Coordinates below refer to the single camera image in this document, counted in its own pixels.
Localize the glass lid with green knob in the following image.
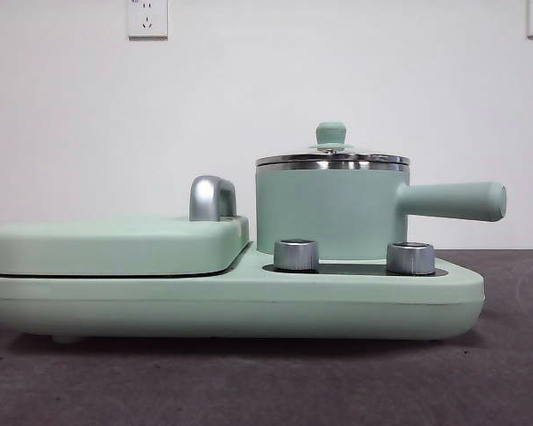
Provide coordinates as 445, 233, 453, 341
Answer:
254, 122, 410, 165

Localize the silver control knob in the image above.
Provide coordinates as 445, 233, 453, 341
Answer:
272, 237, 320, 272
385, 241, 436, 274

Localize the pale green hinged grill cover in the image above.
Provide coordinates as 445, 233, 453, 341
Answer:
0, 214, 251, 278

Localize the pale green breakfast maker base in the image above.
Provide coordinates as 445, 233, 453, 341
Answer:
0, 260, 486, 343

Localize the pale green pot with handle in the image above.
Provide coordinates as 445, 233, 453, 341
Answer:
253, 160, 509, 263

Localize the silver grill cover handle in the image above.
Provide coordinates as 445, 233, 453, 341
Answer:
187, 175, 238, 222

